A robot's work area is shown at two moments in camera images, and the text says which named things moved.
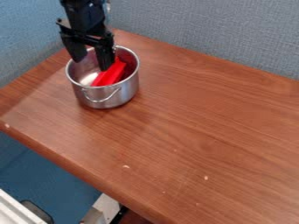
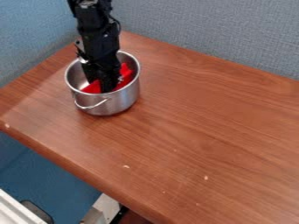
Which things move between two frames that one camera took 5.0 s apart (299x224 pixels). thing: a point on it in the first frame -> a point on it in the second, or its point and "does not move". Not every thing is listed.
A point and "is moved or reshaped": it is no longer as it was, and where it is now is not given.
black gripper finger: [75, 48] -> [92, 72]
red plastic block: [107, 77] is moved or reshaped
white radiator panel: [13, 213] does not move
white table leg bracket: [103, 211] does not move
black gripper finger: [107, 54] -> [108, 80]
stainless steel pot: [83, 73] is moved or reshaped
